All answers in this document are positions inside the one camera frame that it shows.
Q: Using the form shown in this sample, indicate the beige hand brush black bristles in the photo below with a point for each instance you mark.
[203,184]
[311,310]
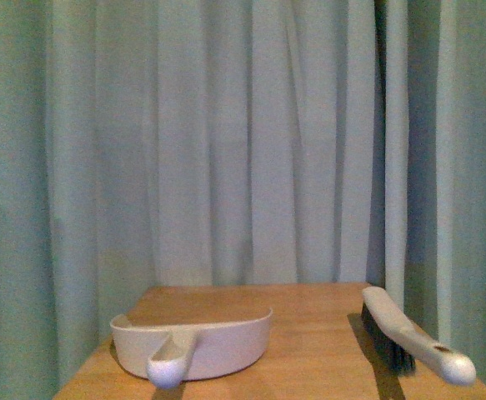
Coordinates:
[400,345]

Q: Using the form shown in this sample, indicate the light green curtain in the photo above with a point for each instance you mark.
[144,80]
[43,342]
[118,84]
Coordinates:
[232,142]

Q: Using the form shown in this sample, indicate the beige plastic dustpan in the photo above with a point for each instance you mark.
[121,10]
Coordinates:
[169,355]

